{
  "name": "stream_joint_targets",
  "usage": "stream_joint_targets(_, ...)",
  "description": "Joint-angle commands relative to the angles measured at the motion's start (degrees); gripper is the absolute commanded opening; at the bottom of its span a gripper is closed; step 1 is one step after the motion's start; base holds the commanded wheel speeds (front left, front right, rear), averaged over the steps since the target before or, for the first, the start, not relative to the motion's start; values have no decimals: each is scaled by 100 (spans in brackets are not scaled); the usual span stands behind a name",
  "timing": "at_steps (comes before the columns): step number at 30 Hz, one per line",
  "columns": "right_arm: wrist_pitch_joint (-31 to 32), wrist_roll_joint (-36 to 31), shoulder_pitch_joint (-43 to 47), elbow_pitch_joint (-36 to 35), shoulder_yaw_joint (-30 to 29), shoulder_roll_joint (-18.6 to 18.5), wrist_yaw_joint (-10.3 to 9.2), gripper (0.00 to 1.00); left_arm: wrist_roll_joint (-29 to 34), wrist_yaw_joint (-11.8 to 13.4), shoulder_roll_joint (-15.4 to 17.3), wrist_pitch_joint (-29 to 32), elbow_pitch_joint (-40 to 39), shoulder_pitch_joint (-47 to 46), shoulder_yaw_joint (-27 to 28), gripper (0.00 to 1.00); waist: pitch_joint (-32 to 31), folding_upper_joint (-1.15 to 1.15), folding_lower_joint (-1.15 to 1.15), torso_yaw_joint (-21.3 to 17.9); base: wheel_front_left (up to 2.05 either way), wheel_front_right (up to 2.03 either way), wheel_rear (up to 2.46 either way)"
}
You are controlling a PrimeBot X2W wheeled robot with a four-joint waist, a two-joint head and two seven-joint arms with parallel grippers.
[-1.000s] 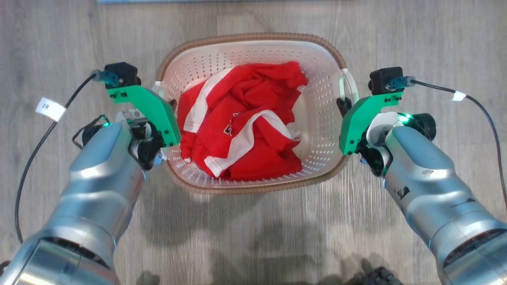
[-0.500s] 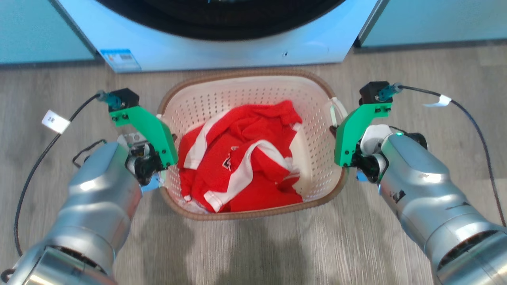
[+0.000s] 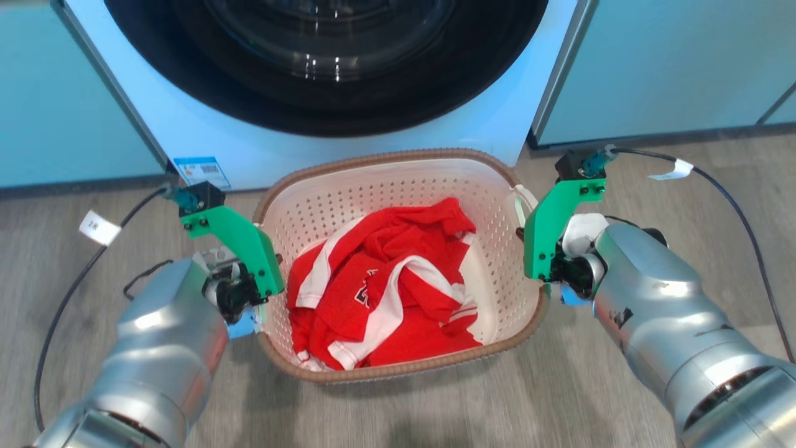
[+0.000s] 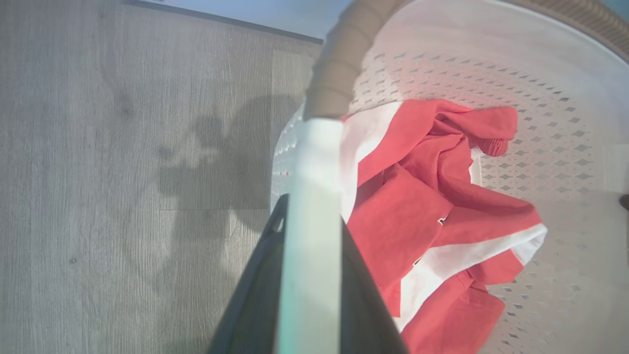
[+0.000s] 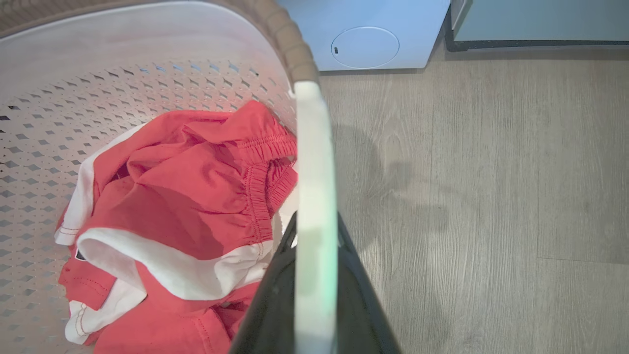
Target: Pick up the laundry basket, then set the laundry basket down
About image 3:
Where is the red and white garment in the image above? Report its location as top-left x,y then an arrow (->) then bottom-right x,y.
286,197 -> 484,372

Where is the white cable tag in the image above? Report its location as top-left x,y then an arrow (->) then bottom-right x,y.
647,159 -> 695,182
79,210 -> 123,247

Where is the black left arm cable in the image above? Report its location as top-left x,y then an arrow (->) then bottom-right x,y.
34,184 -> 172,432

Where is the black round washer door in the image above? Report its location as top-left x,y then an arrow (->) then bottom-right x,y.
104,0 -> 550,138

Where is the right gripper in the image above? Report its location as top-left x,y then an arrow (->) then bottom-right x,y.
547,213 -> 611,307

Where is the blue energy label sticker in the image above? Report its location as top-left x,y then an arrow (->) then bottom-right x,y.
173,156 -> 232,191

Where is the short black cable loop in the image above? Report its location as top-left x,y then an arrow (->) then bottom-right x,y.
123,259 -> 175,301

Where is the white front-load washing machine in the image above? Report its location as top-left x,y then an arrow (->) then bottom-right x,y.
51,0 -> 599,192

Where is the light blue cabinet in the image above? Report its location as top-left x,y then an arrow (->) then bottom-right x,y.
527,0 -> 796,150
0,0 -> 167,189

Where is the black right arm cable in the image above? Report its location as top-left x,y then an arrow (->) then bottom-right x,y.
613,147 -> 796,365

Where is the beige perforated laundry basket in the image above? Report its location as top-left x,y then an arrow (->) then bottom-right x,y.
252,148 -> 551,384

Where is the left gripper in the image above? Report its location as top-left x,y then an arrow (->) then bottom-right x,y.
194,247 -> 268,340

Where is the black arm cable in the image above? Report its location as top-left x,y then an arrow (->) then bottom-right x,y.
34,184 -> 172,432
613,147 -> 796,365

